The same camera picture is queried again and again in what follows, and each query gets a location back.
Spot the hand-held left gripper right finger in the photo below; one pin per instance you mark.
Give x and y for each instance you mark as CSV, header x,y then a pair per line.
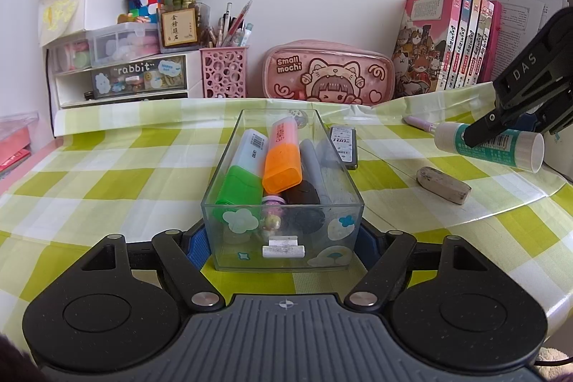
x,y
368,247

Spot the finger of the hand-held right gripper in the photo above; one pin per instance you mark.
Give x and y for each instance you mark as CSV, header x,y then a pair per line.
x,y
550,115
485,128

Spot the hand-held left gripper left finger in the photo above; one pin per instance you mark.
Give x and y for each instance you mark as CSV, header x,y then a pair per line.
x,y
197,247

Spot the white green glue stick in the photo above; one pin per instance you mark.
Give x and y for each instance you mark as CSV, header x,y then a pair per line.
x,y
501,151

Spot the clear plastic organizer box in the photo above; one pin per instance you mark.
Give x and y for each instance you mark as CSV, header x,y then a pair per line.
x,y
344,203

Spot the slim purple pen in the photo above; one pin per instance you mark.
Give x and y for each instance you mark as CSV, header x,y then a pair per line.
x,y
421,124

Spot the grey eraser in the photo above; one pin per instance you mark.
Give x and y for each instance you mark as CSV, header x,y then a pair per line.
x,y
443,185

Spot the green highlighter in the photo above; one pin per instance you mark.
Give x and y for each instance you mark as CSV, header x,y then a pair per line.
x,y
241,180

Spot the purple globe-top pen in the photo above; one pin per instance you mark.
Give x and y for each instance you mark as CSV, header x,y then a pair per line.
x,y
273,214

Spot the pale grey marker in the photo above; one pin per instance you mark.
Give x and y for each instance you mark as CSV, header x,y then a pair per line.
x,y
311,167

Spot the orange highlighter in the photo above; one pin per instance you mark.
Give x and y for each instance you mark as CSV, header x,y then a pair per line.
x,y
282,158

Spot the stack of printed papers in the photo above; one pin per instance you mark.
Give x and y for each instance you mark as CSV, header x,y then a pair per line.
x,y
523,19

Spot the pink cartoon book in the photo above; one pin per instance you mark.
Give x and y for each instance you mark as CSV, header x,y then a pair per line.
x,y
459,42
421,42
476,39
468,42
484,37

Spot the black round item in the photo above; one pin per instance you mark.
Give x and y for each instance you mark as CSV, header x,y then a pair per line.
x,y
304,203

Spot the green checked tablecloth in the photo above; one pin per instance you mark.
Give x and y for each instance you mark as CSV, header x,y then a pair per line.
x,y
112,185

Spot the pink cartoon pencil case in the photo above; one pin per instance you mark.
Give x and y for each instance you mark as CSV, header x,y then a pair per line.
x,y
329,73

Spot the white desktop drawer unit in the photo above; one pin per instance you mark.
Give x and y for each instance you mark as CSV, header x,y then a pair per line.
x,y
194,73

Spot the pink perforated pen holder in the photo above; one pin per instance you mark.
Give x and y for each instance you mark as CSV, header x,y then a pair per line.
x,y
224,73

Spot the clear drawer with cloud print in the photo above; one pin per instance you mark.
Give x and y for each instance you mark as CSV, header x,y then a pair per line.
x,y
136,76

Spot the clear case with pink books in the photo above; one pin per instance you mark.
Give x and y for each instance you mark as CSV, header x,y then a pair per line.
x,y
15,145

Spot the clear small drawer box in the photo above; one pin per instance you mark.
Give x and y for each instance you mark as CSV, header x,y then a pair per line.
x,y
112,46

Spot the wooden framed plaque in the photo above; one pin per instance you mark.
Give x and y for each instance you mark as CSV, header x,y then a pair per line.
x,y
179,28

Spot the tan fuzzy clothing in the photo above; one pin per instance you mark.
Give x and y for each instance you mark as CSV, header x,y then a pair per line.
x,y
555,364

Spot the bunch of pens and pencils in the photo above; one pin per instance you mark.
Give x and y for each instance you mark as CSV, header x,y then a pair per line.
x,y
228,28

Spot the glass plant vase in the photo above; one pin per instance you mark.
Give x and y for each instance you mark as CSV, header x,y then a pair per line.
x,y
203,24

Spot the colourful puzzle cube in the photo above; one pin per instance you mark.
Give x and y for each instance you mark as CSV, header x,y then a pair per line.
x,y
147,4

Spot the white cardboard box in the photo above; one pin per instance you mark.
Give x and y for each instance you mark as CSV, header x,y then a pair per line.
x,y
105,6

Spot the clear bag with yellow print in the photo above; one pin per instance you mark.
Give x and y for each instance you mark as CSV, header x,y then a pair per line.
x,y
58,15

